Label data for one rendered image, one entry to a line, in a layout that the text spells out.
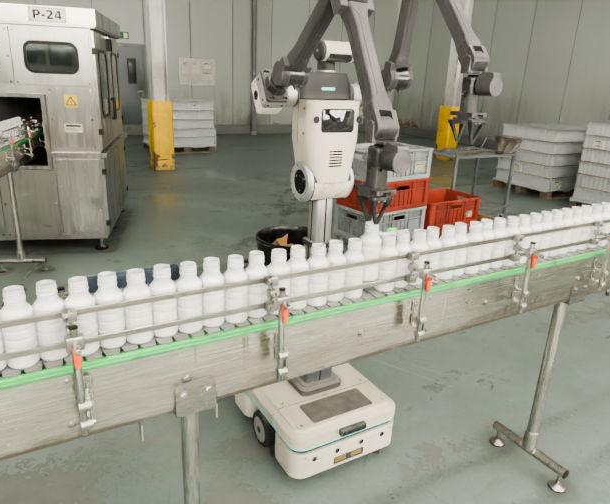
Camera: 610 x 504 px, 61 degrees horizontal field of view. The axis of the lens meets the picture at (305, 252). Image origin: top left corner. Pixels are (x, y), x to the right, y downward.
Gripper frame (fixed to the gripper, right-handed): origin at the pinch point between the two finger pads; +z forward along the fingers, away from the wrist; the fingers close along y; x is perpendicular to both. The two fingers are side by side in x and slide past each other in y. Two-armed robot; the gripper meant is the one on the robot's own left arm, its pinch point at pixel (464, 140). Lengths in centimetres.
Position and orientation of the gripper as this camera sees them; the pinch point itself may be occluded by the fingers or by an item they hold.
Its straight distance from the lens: 181.5
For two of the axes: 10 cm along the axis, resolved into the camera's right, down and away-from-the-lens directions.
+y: -5.0, -2.9, 8.1
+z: -0.3, 9.5, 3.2
